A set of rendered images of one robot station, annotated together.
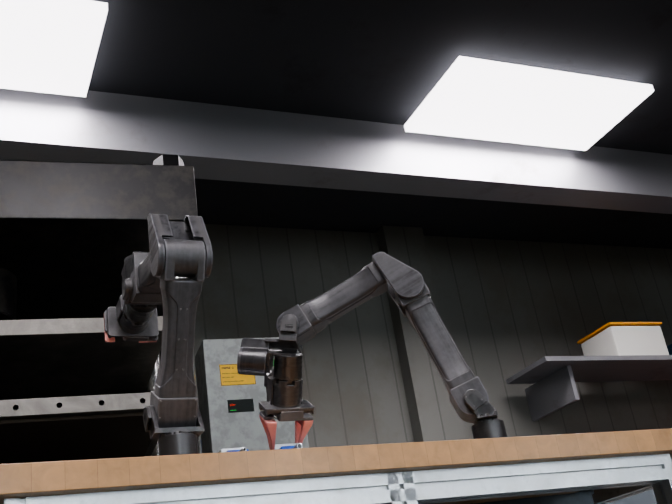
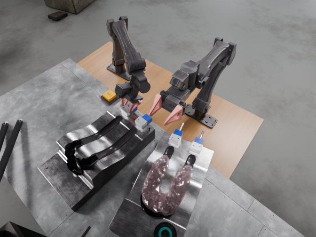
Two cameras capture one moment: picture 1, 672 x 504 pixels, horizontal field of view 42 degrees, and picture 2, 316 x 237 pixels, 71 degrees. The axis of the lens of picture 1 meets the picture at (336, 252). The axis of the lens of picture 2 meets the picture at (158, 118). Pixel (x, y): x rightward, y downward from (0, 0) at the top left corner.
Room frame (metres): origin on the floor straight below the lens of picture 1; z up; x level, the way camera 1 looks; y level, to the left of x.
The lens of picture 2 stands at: (1.97, 0.87, 1.80)
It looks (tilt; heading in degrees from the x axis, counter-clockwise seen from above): 54 degrees down; 244
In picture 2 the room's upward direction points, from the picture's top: straight up
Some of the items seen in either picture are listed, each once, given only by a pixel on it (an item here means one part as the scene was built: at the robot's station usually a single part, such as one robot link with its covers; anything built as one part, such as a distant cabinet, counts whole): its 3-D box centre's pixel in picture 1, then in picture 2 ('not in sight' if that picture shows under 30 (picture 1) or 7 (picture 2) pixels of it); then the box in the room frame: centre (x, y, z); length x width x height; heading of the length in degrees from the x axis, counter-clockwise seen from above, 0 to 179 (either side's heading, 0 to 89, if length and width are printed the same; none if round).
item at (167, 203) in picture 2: not in sight; (167, 181); (1.78, 0.59, 0.90); 0.26 x 0.18 x 0.08; 38
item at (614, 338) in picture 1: (624, 349); not in sight; (5.79, -1.80, 2.11); 0.45 x 0.38 x 0.25; 116
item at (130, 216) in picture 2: not in sight; (167, 186); (1.78, 0.60, 0.86); 0.50 x 0.26 x 0.11; 38
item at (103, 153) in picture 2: not in sight; (100, 142); (1.97, 0.30, 0.92); 0.35 x 0.16 x 0.09; 21
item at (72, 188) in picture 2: not in sight; (98, 148); (1.99, 0.29, 0.87); 0.50 x 0.26 x 0.14; 21
